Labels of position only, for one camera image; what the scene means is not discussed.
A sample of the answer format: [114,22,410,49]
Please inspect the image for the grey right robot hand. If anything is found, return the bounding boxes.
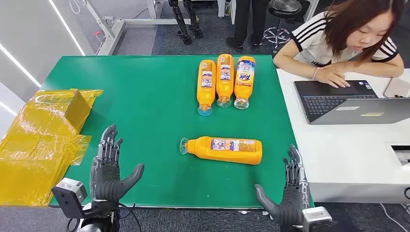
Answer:
[254,144,311,227]

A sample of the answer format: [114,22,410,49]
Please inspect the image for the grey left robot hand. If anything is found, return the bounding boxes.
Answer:
[89,124,145,203]

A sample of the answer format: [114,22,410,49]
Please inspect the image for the orange detergent bottle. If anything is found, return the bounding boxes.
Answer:
[233,56,256,111]
[196,59,217,117]
[179,136,263,166]
[216,54,234,109]

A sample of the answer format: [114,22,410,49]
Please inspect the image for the yellow film wrapped cardboard box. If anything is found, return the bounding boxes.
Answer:
[0,89,104,207]

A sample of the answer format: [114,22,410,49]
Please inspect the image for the grey laptop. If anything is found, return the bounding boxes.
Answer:
[293,79,410,126]

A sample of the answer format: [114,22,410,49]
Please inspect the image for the pale smartphone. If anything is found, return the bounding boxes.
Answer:
[383,77,410,99]

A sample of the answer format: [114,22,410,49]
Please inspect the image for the black robot legs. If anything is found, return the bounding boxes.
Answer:
[168,0,205,46]

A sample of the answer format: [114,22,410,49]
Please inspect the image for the person in dark trousers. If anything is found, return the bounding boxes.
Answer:
[225,0,270,52]

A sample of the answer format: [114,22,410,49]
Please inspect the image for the black round stool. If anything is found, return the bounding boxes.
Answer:
[263,0,303,55]

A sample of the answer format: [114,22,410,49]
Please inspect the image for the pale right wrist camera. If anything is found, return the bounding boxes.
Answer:
[302,206,334,232]

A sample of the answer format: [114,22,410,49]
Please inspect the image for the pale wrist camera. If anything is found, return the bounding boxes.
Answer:
[51,177,88,219]
[302,206,334,232]

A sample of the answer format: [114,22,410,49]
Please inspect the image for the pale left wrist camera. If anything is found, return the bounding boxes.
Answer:
[51,177,88,219]

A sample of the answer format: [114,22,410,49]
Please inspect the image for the white metal table frame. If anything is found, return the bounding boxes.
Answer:
[69,0,193,57]

